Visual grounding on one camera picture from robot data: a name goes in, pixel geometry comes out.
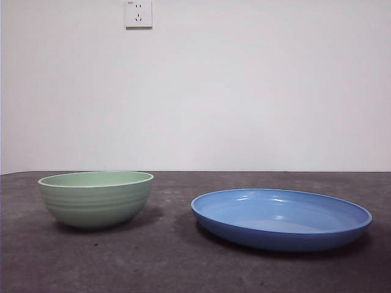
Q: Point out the white wall socket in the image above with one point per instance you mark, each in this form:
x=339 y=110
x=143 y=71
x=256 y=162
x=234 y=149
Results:
x=138 y=15

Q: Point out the green ribbed bowl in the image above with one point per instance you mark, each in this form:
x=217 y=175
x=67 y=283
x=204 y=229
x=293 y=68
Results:
x=94 y=204

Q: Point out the blue round plate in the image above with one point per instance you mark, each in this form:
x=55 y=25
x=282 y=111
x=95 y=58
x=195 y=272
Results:
x=275 y=226

